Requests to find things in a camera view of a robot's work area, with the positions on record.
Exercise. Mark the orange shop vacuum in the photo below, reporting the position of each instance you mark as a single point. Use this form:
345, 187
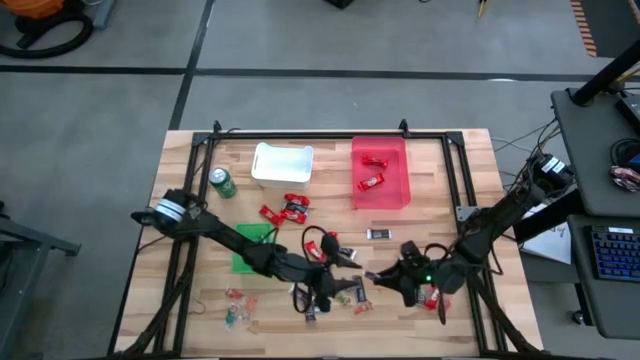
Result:
35, 7

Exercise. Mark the black backlit keyboard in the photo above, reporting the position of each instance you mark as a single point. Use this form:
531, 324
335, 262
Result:
617, 252

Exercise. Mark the wooden stick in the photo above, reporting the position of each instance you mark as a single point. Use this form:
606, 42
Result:
482, 7

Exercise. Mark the orange candy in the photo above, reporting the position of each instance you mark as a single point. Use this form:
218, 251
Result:
248, 306
362, 308

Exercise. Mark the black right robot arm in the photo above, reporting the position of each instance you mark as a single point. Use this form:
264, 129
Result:
495, 225

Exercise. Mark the grey metal bracket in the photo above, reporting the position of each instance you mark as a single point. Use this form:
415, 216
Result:
463, 213

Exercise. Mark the dark grey desk top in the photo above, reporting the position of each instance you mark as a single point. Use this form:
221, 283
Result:
610, 305
585, 135

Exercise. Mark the grey metal box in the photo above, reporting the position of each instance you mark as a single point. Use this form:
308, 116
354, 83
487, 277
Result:
103, 12

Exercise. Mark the green candy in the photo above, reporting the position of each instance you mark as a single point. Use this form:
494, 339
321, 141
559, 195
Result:
342, 299

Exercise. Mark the black desk device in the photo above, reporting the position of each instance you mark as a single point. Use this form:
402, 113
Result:
631, 110

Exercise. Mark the black diagonal bar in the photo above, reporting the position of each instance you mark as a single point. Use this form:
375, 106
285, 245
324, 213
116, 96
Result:
550, 217

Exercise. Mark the green soda can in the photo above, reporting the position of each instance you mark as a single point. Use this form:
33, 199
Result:
223, 184

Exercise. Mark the red candy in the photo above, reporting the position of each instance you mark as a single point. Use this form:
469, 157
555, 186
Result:
445, 304
233, 294

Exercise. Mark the silver foil snack packet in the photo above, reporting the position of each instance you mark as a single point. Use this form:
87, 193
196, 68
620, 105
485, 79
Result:
310, 315

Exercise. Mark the grey metal cart frame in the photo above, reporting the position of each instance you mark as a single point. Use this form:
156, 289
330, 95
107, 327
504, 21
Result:
30, 240

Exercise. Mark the black caster wheel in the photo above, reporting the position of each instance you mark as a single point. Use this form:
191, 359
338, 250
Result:
578, 317

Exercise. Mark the red plastic basket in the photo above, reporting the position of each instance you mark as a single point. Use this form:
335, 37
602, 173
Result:
390, 195

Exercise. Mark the pink patterned pouch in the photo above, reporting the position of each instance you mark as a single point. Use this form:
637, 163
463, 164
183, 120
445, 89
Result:
625, 178

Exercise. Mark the black diagonal pole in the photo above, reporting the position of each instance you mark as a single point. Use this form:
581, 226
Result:
605, 75

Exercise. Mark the black mat with striped edge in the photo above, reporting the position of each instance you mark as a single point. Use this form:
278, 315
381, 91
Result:
615, 25

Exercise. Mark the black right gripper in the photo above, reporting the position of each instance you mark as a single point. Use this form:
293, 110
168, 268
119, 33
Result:
425, 275

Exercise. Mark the green plastic basket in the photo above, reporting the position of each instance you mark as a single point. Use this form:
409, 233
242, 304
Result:
250, 240

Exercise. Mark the teal candy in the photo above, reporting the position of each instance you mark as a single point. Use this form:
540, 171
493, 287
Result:
231, 316

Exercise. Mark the white paper sheet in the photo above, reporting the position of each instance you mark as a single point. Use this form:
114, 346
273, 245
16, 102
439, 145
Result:
552, 245

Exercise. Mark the white plastic basket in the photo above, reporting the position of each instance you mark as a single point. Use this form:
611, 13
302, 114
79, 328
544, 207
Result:
282, 165

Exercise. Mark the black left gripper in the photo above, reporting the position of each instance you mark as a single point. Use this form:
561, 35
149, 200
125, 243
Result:
310, 275

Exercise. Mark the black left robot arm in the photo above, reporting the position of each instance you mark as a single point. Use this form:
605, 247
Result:
225, 235

